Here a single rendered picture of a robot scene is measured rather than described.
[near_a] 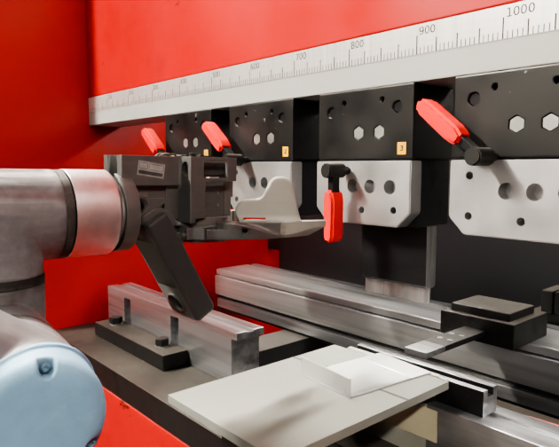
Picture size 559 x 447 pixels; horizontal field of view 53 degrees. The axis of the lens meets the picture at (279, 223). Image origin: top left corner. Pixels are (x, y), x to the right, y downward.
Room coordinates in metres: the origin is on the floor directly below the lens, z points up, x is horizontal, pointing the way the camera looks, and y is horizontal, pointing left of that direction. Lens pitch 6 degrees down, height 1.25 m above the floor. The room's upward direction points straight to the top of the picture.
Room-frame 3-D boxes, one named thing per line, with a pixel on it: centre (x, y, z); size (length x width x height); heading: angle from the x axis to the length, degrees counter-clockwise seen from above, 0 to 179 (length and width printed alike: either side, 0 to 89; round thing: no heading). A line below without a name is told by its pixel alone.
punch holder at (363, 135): (0.72, -0.13, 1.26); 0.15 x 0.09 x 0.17; 41
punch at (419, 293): (0.70, -0.15, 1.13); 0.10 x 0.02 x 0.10; 41
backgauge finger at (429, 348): (0.81, -0.28, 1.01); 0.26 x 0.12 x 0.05; 131
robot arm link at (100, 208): (0.49, 0.17, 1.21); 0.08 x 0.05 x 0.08; 40
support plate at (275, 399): (0.61, -0.04, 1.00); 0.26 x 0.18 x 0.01; 131
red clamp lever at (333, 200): (0.70, -0.07, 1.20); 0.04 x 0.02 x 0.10; 131
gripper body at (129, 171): (0.54, 0.11, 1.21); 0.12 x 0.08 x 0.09; 130
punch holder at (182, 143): (1.02, 0.13, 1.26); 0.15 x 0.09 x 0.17; 41
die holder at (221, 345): (1.12, 0.21, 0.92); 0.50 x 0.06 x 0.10; 41
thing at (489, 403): (0.68, -0.17, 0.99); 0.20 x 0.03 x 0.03; 41
